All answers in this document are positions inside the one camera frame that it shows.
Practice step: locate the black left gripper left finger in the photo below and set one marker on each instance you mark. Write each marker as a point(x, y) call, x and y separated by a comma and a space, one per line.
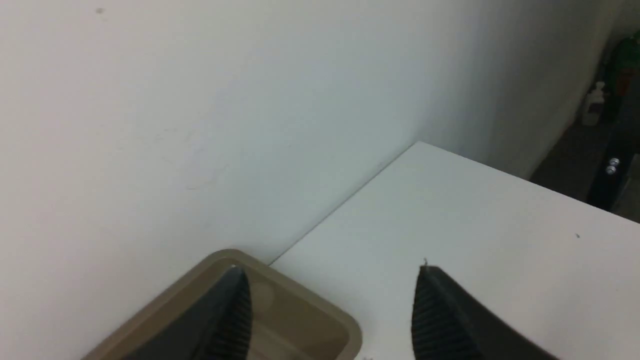
point(217, 327)

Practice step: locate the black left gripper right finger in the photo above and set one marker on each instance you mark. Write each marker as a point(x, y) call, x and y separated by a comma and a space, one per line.
point(447, 323)

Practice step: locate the tan plastic storage bin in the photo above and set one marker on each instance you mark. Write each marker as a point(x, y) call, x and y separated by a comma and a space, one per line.
point(289, 321)

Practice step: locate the black post with screws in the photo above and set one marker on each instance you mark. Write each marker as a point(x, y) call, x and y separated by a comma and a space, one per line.
point(623, 145)

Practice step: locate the white bottle in background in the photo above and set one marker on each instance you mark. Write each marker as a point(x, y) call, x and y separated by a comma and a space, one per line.
point(593, 105)

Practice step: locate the green object in background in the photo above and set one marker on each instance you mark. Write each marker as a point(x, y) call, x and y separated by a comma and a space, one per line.
point(621, 67)

